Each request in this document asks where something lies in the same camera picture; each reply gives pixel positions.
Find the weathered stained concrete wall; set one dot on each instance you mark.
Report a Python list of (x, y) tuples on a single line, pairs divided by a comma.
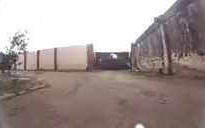
[(186, 43)]

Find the robot's own part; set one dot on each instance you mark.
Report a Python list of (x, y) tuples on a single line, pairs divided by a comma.
[(139, 126)]

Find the small bare tree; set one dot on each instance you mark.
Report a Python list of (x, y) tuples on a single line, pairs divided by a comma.
[(15, 46)]

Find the pale panel wall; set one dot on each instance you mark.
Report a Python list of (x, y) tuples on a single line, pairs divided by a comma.
[(70, 58)]

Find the pale stone kerb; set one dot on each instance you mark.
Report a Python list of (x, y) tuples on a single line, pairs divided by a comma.
[(21, 91)]

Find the patchy grass verge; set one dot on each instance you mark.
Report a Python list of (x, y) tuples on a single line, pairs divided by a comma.
[(8, 81)]

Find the brown dirt road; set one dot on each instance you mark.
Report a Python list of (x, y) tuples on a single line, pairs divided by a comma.
[(110, 100)]

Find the dark metal gate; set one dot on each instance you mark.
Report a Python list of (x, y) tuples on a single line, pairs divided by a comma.
[(111, 63)]

